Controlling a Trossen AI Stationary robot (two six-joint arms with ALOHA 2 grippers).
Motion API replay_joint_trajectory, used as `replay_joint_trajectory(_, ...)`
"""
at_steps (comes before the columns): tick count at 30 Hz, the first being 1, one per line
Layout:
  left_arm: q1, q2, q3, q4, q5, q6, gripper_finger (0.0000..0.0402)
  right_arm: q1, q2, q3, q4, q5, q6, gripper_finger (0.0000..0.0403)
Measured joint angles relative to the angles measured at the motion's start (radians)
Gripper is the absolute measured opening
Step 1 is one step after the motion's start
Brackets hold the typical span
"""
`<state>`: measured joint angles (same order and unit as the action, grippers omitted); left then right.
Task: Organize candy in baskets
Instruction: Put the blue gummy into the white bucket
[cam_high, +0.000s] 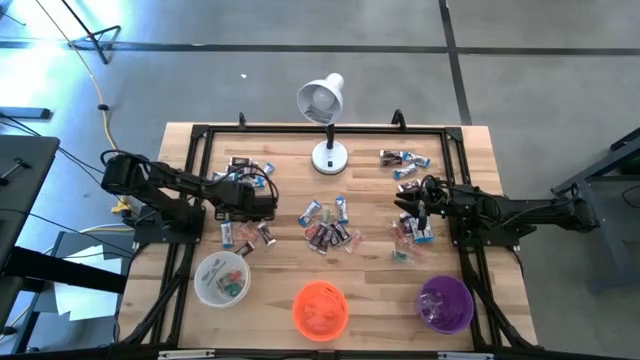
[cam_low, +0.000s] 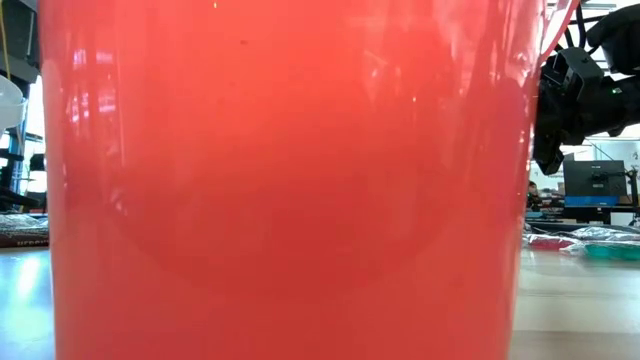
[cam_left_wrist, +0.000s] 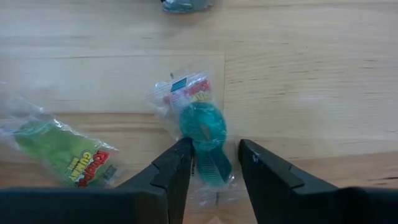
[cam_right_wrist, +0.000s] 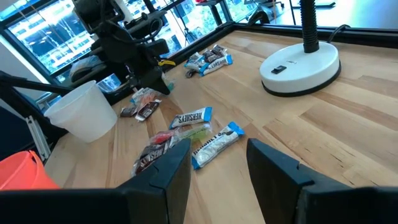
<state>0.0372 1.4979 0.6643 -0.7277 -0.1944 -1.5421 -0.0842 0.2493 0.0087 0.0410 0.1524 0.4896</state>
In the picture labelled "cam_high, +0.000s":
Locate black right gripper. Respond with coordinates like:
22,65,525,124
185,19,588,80
393,175,454,232

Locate white plastic bucket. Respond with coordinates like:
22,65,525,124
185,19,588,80
193,250,252,309

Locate white desk lamp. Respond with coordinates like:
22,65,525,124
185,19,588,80
296,72,349,176

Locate purple plastic bucket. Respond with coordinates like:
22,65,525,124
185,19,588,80
416,274,475,335

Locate orange plastic bucket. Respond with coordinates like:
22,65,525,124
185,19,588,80
291,280,350,343

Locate white paper sheets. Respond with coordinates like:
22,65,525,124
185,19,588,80
52,243,125,322

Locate black crossbeam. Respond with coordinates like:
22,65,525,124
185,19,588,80
0,245,129,296

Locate grey metal table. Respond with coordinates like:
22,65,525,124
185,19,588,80
551,127,640,296

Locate dark grey desk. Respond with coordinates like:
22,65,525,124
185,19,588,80
0,133,61,271

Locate black hand tool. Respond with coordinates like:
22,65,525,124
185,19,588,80
0,157,31,187

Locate black tripod stand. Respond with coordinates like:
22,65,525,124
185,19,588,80
62,0,123,65

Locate grey flat floor bar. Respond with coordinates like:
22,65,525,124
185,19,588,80
0,105,53,121

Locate silver frame bracket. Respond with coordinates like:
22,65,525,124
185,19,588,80
158,349,216,360
437,351,495,360

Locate yellow extension cable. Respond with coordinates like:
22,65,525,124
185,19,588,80
32,0,134,215

